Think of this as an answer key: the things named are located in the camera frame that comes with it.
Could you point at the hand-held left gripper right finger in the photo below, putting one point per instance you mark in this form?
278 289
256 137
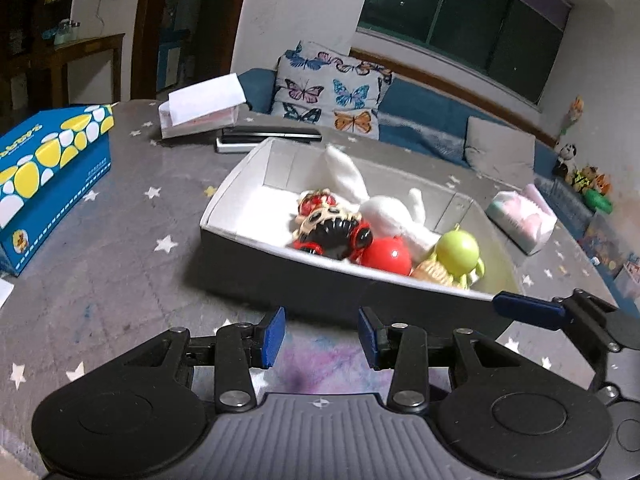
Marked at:
368 338

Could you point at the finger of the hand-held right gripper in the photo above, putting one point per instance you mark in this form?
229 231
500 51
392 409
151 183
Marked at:
527 309

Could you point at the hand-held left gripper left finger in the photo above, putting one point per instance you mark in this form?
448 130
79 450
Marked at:
274 336

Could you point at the white and grey storage box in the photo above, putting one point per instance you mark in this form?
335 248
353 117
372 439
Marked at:
280 275

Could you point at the red round toy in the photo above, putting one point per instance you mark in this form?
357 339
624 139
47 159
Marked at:
387 256

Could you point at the green round toy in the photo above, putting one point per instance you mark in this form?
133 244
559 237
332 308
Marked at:
457 250

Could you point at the tan peanut toy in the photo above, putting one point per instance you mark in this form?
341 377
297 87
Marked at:
435 271

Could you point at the black and red mask toy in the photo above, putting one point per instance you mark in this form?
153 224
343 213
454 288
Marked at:
327 232

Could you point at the white plush rabbit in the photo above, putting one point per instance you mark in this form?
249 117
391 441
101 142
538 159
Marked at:
390 212

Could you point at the pastel tissue pack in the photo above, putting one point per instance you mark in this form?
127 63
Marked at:
522 217

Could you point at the colourful printed box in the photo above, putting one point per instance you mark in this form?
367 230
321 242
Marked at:
602 242

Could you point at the green plush toy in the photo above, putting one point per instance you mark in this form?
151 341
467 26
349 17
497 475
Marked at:
599 201

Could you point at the tiger plush toy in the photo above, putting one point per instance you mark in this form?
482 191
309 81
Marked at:
590 177

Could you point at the panda plush toy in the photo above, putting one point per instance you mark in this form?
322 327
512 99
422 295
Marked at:
566 157

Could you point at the grey pillow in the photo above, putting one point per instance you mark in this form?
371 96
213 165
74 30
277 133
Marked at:
500 152

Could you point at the grey star tablecloth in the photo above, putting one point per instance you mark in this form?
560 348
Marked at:
125 265

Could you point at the black slim remote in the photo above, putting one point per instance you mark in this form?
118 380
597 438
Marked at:
270 136

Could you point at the small hanging doll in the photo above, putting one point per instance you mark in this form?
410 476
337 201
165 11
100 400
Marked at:
576 112

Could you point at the blue sofa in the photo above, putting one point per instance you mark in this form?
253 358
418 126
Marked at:
425 110

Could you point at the clear box with white paper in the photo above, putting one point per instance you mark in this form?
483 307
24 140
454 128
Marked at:
200 105

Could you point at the butterfly print pillow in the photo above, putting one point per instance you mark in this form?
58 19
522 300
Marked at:
325 92

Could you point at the white paper sheet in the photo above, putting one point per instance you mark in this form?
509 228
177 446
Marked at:
5 292

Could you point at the blue and yellow tissue box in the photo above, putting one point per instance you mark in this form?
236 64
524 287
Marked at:
50 180

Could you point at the dark window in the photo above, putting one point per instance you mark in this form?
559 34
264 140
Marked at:
465 15

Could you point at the wooden side table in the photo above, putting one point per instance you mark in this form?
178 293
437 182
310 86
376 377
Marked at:
90 50

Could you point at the blue glass jars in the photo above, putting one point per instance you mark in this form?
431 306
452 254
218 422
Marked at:
62 34

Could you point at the wooden bookshelf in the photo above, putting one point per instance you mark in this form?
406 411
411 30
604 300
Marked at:
30 5

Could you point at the wooden door frame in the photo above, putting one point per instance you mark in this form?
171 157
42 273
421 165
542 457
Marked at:
145 30

